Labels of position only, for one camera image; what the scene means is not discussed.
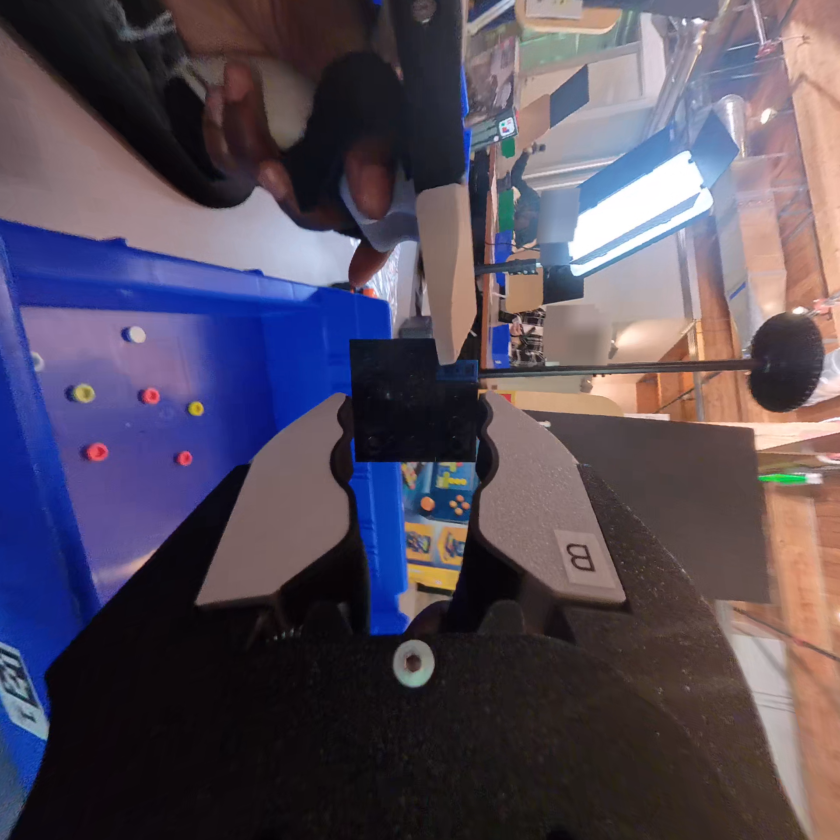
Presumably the black device on stand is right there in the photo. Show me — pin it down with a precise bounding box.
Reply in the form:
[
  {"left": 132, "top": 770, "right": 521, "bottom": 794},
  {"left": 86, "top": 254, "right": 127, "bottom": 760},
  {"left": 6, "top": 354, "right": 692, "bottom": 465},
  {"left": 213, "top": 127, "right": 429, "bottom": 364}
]
[{"left": 469, "top": 115, "right": 520, "bottom": 152}]

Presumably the blue yellow toy box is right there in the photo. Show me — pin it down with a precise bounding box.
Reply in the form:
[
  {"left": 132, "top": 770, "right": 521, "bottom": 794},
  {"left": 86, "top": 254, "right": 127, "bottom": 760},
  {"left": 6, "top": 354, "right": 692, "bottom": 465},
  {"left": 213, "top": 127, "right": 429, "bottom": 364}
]
[{"left": 402, "top": 461, "right": 478, "bottom": 589}]

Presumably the person's left forearm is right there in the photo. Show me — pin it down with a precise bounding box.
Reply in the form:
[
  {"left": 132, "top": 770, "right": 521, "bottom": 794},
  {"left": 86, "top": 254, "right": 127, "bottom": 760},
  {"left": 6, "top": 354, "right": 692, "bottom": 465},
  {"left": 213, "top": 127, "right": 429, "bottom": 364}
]
[{"left": 0, "top": 0, "right": 368, "bottom": 211}]

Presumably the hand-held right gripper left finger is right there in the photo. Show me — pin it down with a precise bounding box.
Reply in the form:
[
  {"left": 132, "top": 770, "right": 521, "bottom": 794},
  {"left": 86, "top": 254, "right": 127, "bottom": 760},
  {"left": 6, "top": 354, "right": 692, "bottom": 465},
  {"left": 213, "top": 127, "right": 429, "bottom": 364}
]
[{"left": 194, "top": 392, "right": 362, "bottom": 609}]

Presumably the blue plastic bin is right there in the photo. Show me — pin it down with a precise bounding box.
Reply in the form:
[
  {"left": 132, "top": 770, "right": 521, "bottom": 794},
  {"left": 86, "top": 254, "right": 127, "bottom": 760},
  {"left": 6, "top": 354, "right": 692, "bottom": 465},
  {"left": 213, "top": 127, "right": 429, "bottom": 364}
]
[
  {"left": 0, "top": 220, "right": 409, "bottom": 809},
  {"left": 495, "top": 230, "right": 520, "bottom": 290}
]

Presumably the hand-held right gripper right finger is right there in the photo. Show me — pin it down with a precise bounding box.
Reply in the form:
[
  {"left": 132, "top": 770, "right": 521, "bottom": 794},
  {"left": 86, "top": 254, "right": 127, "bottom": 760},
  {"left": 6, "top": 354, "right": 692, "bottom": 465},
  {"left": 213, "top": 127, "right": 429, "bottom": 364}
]
[{"left": 473, "top": 390, "right": 628, "bottom": 605}]

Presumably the black divider panel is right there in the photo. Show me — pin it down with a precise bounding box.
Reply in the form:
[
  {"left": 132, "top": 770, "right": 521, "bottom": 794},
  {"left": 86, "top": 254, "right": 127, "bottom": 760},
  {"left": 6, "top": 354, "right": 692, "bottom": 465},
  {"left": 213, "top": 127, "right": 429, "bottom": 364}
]
[{"left": 525, "top": 410, "right": 773, "bottom": 605}]

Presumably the person's left hand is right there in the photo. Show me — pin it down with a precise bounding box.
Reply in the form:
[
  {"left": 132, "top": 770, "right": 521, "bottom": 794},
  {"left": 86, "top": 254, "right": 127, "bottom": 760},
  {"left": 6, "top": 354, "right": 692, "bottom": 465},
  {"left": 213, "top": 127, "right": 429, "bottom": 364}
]
[{"left": 202, "top": 60, "right": 421, "bottom": 291}]

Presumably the black and blue brick plate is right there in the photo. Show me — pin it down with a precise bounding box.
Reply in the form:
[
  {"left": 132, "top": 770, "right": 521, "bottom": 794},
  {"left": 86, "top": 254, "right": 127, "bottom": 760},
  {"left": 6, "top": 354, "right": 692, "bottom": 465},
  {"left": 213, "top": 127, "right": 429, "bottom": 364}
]
[{"left": 350, "top": 338, "right": 480, "bottom": 464}]

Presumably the black pole with round disc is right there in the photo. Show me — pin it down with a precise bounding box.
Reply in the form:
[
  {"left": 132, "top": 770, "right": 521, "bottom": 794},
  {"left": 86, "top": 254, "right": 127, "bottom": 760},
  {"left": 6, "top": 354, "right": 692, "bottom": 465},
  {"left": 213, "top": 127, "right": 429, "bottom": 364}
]
[{"left": 479, "top": 311, "right": 826, "bottom": 413}]

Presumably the group of small round studs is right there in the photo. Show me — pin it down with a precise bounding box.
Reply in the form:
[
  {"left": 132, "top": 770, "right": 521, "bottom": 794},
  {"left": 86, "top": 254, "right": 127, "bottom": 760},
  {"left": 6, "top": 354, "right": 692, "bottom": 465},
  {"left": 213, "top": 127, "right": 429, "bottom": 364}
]
[{"left": 29, "top": 325, "right": 206, "bottom": 469}]

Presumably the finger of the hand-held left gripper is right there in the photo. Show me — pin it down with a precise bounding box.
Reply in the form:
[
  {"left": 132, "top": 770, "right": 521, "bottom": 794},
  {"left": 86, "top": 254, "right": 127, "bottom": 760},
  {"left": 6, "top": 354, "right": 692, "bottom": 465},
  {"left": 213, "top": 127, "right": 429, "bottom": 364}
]
[{"left": 415, "top": 182, "right": 479, "bottom": 366}]

